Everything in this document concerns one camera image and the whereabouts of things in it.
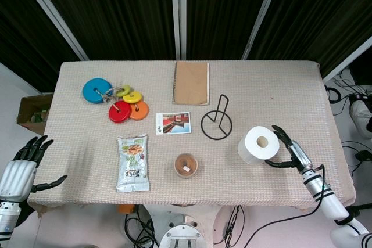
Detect cardboard box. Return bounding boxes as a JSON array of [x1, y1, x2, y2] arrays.
[[16, 93, 55, 136]]

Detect white frame post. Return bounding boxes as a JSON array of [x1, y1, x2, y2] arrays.
[[241, 0, 285, 60], [20, 0, 90, 61], [170, 0, 187, 60], [321, 36, 372, 82]]

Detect round white robot base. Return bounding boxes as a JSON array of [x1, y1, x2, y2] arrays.
[[159, 221, 205, 248]]

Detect small yellow wooden disc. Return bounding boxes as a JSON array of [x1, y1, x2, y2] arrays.
[[123, 91, 142, 104]]

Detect red wooden disc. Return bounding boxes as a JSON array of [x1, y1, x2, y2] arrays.
[[108, 100, 131, 123]]

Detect small green wooden disc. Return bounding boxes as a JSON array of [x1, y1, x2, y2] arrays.
[[116, 85, 133, 98]]

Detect white shoe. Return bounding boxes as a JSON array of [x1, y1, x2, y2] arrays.
[[348, 100, 372, 139]]

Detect jute rope through discs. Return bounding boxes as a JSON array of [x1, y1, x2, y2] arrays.
[[98, 85, 124, 104]]

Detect orange block under table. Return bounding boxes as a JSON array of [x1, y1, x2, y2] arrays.
[[117, 203, 138, 214]]

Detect silver snack bag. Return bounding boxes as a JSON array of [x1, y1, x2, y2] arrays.
[[116, 133, 151, 193]]

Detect clear jar of rubber bands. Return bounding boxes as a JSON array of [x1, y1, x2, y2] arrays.
[[173, 153, 199, 179]]

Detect black floor cable bundle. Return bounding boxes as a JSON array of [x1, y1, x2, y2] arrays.
[[324, 67, 372, 178]]

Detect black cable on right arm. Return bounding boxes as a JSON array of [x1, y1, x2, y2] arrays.
[[242, 164, 326, 248]]

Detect dark green curtain panel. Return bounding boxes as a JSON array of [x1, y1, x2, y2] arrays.
[[185, 0, 274, 60], [252, 0, 372, 78], [31, 0, 177, 60], [0, 0, 82, 84]]

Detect brown spiral notebook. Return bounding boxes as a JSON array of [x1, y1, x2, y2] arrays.
[[172, 61, 210, 106]]

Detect black wire roll holder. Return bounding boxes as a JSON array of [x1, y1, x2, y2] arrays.
[[201, 94, 234, 141]]

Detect beige waffle tablecloth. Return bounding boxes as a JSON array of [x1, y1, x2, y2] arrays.
[[27, 60, 356, 214]]

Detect black cables by robot base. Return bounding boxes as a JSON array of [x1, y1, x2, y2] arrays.
[[124, 204, 160, 248]]

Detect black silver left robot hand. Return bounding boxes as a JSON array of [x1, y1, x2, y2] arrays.
[[0, 135, 68, 202]]

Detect orange wooden disc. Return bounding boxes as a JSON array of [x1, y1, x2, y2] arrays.
[[128, 102, 149, 121]]

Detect photo postcard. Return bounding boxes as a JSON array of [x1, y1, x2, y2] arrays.
[[155, 111, 192, 136]]

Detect white toilet paper roll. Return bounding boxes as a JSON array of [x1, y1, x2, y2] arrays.
[[237, 126, 280, 166]]

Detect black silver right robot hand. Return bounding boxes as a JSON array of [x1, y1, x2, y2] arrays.
[[264, 125, 316, 175]]

